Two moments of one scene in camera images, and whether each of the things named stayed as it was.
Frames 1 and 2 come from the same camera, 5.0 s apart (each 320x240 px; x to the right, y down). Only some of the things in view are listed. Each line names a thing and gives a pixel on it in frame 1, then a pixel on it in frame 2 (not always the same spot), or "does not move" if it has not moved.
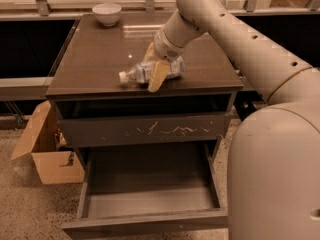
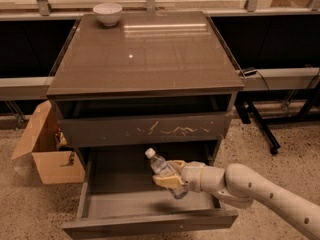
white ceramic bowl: (107, 13) does not move
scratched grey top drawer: (102, 132) does not move
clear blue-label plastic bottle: (142, 73) -> (161, 167)
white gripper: (167, 49) -> (192, 176)
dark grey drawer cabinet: (153, 165) does not move
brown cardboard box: (41, 138) does not move
